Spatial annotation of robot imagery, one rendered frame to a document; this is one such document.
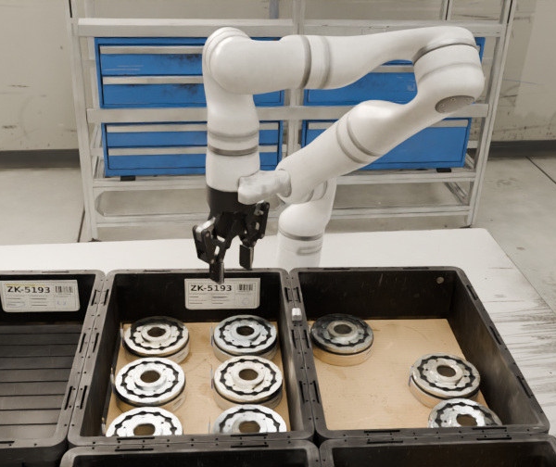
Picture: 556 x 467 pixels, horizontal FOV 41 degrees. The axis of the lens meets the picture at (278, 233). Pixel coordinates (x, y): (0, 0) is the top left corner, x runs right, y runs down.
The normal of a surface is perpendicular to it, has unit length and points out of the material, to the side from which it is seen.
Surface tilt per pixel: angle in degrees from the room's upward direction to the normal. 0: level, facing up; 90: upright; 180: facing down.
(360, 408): 0
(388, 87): 90
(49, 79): 90
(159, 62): 90
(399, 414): 0
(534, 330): 0
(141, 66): 90
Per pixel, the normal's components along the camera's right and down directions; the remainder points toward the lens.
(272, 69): 0.54, 0.41
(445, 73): -0.38, -0.16
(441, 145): 0.14, 0.48
